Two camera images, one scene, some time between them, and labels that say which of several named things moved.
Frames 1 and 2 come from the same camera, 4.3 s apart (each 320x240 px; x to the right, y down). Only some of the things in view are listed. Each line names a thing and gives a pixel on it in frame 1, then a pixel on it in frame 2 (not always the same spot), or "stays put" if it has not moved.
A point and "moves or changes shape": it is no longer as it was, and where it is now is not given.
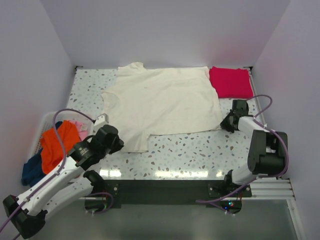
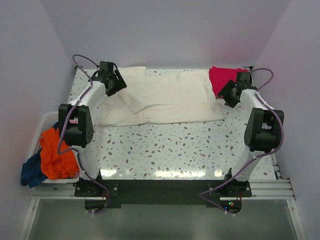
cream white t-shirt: [143, 101] moves or changes shape
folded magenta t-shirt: [231, 83] stays put
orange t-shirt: [53, 154] stays put
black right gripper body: [225, 123] to [227, 93]
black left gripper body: [116, 145] to [118, 83]
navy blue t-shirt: [33, 171] stays put
